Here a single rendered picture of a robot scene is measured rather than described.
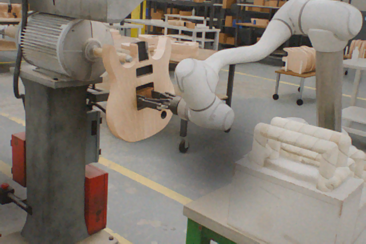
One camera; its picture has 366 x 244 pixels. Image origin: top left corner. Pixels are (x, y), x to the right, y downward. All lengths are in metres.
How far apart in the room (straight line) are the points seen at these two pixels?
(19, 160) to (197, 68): 1.13
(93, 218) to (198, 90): 1.07
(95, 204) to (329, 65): 1.26
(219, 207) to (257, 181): 0.21
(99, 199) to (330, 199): 1.41
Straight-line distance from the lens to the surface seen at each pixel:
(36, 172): 2.05
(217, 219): 1.15
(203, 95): 1.37
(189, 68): 1.33
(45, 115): 1.89
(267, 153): 1.09
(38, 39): 1.85
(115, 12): 1.42
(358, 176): 1.22
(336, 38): 1.65
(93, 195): 2.14
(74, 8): 1.55
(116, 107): 1.62
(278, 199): 1.03
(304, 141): 0.97
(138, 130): 1.72
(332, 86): 1.75
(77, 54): 1.70
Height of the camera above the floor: 1.49
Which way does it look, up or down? 15 degrees down
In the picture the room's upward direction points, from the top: 4 degrees clockwise
